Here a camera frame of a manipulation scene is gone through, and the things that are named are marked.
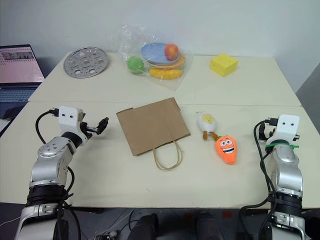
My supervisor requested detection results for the white egg plush toy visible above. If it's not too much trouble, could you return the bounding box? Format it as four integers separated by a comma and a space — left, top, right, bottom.
197, 112, 220, 142

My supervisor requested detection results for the dark rounded shape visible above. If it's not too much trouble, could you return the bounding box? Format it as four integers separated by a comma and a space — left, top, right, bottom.
128, 213, 160, 240

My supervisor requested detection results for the green zip tie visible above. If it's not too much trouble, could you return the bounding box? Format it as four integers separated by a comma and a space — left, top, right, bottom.
265, 140, 300, 151

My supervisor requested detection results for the open laptop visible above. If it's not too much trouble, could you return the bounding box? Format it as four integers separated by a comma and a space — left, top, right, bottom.
0, 44, 46, 104

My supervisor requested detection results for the orange plate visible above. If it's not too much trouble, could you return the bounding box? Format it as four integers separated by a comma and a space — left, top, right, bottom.
146, 55, 187, 73

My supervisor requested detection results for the yellow toy banana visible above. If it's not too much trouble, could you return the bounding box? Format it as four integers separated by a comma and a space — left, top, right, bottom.
148, 67, 183, 81

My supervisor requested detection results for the clear plastic bag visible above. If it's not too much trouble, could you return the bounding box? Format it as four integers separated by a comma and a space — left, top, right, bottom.
117, 23, 194, 92

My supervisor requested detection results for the orange carrot plush toy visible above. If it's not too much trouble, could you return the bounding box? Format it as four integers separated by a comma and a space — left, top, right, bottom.
215, 134, 238, 166

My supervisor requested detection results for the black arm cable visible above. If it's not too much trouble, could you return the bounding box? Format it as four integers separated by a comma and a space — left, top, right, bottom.
238, 116, 280, 240
35, 107, 82, 240

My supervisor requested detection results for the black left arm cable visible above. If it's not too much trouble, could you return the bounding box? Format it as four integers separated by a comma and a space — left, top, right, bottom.
35, 107, 82, 240

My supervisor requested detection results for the white floor cable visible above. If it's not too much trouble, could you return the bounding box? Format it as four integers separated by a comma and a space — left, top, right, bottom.
121, 208, 136, 230

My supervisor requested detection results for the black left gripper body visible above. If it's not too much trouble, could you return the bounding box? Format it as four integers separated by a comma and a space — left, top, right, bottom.
78, 112, 100, 142

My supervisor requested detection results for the red toy apple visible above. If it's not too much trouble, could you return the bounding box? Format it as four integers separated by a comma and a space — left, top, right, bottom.
163, 43, 181, 62

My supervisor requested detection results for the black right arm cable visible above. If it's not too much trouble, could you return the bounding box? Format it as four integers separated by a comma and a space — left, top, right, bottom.
238, 116, 280, 240

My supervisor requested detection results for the yellow cheese block toy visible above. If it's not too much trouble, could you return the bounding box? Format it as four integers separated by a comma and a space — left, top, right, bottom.
209, 52, 239, 78

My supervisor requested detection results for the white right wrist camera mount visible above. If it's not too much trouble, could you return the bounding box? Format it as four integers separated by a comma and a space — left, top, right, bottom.
272, 114, 301, 145

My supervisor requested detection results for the perforated round metal plate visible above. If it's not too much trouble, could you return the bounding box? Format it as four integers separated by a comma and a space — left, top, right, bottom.
63, 47, 109, 80

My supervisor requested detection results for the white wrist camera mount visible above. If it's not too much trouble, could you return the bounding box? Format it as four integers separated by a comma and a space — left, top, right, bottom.
57, 105, 85, 134
272, 114, 301, 145

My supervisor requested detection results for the green toy apple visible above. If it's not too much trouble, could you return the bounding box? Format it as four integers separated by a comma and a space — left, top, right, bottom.
127, 55, 146, 75

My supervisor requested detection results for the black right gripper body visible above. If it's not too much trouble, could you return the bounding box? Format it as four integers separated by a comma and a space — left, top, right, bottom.
258, 121, 276, 142

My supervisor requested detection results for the blue plate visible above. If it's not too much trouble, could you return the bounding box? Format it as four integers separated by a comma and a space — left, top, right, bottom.
140, 42, 181, 67

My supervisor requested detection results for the brown paper bag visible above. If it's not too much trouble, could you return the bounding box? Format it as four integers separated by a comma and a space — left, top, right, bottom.
115, 97, 192, 172

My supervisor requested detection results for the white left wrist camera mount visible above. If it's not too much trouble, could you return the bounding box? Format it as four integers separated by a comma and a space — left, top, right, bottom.
57, 105, 85, 134

